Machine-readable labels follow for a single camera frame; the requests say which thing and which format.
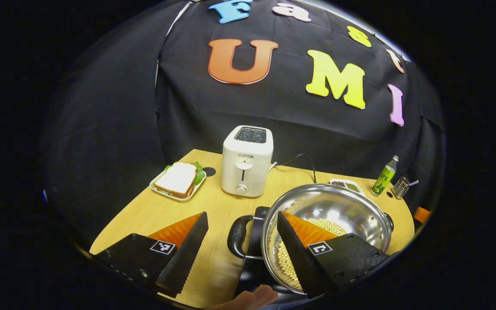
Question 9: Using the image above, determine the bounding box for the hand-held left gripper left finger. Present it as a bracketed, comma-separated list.
[93, 211, 209, 298]

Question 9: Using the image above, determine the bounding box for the white bread sandwich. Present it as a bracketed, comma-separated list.
[153, 161, 204, 198]

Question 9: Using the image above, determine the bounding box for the pale green sandwich plate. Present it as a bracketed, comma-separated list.
[150, 165, 207, 202]

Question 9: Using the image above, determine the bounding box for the pile of soybeans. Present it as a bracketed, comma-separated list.
[276, 218, 347, 290]

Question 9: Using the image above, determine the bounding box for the stainless steel pot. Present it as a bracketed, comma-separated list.
[227, 183, 395, 295]

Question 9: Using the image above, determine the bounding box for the white toaster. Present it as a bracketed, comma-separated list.
[221, 125, 274, 198]

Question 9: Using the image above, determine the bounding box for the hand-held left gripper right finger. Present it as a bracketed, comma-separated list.
[276, 211, 390, 298]

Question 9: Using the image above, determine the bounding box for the white divided bean dish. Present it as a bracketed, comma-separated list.
[329, 178, 365, 194]

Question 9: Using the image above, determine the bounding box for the metal wire utensil holder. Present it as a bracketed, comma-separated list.
[392, 175, 410, 199]

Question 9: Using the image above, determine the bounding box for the black backdrop cloth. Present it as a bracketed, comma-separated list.
[41, 0, 446, 244]

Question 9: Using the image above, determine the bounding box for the black toaster power cable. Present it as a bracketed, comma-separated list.
[270, 153, 317, 184]

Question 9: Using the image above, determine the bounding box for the black induction cooktop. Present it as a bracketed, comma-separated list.
[233, 206, 302, 304]

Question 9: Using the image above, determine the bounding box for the green drink bottle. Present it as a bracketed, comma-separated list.
[372, 155, 400, 196]

